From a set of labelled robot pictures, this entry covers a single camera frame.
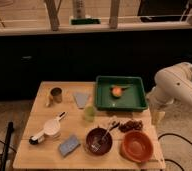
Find grey-blue towel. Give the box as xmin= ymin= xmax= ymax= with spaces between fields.
xmin=73 ymin=92 xmax=89 ymax=109

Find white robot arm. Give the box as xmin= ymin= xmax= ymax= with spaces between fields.
xmin=146 ymin=62 xmax=192 ymax=125

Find green plastic cup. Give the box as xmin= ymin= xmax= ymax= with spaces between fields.
xmin=84 ymin=106 xmax=96 ymax=122

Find brown paper cup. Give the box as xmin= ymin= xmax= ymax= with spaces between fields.
xmin=50 ymin=87 xmax=62 ymax=103

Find bunch of dark grapes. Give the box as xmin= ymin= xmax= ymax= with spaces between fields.
xmin=119 ymin=120 xmax=143 ymax=133

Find green plastic tray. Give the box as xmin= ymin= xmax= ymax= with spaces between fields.
xmin=94 ymin=76 xmax=148 ymax=112

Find orange red bowl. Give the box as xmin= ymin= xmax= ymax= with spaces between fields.
xmin=120 ymin=131 xmax=153 ymax=163

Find orange peach fruit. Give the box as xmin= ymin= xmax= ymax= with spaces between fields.
xmin=111 ymin=86 xmax=123 ymax=98

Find dark brown bowl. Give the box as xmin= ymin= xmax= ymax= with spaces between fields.
xmin=85 ymin=127 xmax=113 ymax=156

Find metal whisk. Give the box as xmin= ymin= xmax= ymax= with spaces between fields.
xmin=91 ymin=121 xmax=120 ymax=152

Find wooden table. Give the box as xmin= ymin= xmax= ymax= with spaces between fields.
xmin=13 ymin=82 xmax=166 ymax=170

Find blue sponge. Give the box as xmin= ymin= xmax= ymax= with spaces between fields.
xmin=59 ymin=135 xmax=80 ymax=157

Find yellow banana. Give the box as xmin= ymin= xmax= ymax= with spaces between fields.
xmin=45 ymin=92 xmax=53 ymax=107

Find green base object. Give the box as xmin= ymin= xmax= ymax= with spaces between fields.
xmin=71 ymin=18 xmax=101 ymax=25

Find black pole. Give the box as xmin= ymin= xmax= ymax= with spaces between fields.
xmin=0 ymin=122 xmax=14 ymax=171

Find black cable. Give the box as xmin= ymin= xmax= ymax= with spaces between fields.
xmin=157 ymin=132 xmax=192 ymax=171

